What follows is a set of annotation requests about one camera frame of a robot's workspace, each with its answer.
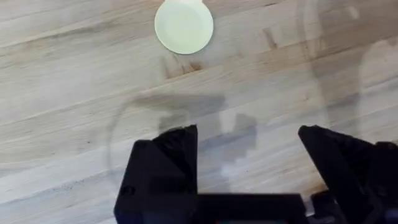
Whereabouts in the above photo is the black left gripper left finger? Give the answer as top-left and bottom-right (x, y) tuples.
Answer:
(113, 124), (199, 224)

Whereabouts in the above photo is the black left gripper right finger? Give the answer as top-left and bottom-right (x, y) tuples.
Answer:
(298, 124), (398, 224)

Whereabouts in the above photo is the pale green round plate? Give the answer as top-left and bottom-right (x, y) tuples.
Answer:
(154, 1), (215, 55)

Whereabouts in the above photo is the white round plate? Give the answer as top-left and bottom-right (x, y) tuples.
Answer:
(164, 0), (203, 5)

